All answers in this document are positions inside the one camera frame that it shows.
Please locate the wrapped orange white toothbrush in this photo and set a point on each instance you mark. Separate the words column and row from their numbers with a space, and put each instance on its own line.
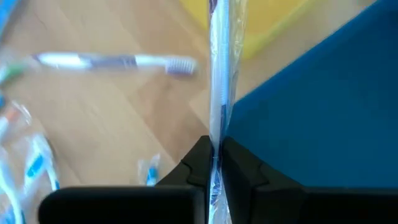
column 11, row 116

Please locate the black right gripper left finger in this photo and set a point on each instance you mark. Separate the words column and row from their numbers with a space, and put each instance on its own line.
column 124, row 205

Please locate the purple white toothbrush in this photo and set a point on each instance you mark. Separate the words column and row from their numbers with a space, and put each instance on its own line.
column 109, row 61
column 217, row 62

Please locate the yellow plastic bin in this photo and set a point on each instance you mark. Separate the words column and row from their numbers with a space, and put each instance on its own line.
column 267, row 21

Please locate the wrapped green white toothbrush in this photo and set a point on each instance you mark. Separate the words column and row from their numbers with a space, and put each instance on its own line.
column 11, row 71

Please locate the blue white toothbrush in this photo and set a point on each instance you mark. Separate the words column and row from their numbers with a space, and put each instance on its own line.
column 7, row 199
column 152, row 172
column 35, row 166

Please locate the teal blue plastic bin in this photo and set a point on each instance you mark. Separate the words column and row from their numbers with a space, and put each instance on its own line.
column 326, row 109

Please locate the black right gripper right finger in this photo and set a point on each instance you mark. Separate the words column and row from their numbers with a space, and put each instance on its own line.
column 311, row 205

